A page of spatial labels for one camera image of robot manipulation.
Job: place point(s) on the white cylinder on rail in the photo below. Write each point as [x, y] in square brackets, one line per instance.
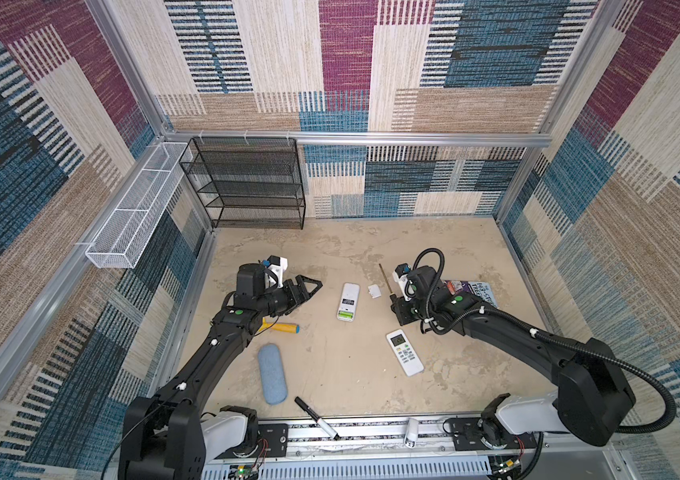
[411, 433]

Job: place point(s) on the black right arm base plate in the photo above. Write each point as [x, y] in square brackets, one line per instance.
[476, 434]

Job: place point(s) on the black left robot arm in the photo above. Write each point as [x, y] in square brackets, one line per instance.
[164, 436]

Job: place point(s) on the black wire mesh shelf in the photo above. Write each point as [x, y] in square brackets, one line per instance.
[247, 182]

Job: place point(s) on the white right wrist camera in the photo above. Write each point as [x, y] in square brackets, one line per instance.
[401, 276]

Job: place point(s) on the aluminium front rail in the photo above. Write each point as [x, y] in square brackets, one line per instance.
[373, 447]

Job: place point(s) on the white remote with red buttons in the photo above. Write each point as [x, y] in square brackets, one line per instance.
[348, 302]

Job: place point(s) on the blue grey glasses case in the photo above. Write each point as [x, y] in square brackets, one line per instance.
[272, 375]

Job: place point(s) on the yellow scraper with blue tip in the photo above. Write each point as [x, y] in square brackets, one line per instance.
[277, 325]

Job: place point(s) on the black marker pen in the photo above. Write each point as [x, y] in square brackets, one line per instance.
[320, 421]

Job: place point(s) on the black yellow screwdriver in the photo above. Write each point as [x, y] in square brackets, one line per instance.
[386, 281]

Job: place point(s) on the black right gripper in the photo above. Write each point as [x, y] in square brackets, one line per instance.
[401, 311]

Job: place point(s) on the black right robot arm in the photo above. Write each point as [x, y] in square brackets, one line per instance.
[592, 395]

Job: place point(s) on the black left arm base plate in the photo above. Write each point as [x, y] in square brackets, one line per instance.
[270, 440]

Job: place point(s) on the white wire mesh basket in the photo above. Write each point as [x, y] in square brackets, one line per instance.
[121, 241]

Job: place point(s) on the white air conditioner remote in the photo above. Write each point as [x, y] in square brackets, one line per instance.
[405, 353]

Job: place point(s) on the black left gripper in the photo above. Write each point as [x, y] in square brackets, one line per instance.
[302, 297]

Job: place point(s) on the white battery cover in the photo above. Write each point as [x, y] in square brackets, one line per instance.
[374, 291]

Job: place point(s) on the colourful magazine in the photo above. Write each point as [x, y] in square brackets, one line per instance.
[478, 291]

